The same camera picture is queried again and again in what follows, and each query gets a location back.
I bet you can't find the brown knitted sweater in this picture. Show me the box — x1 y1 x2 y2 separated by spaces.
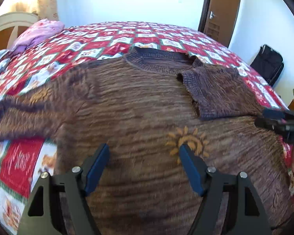
0 47 294 234

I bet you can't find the red patchwork cartoon bedspread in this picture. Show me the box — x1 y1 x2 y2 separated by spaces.
0 22 294 234

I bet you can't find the black folded stroller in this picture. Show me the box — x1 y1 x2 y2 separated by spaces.
251 44 284 87

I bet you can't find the brown wooden door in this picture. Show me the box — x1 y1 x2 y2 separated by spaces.
198 0 240 47

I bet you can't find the pink crumpled blanket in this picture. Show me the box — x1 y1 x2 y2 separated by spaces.
10 19 65 55

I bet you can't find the cream wooden headboard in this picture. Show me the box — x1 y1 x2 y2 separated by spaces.
0 12 40 50

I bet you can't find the patterned beige curtain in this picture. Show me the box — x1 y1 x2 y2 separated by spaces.
37 0 59 21

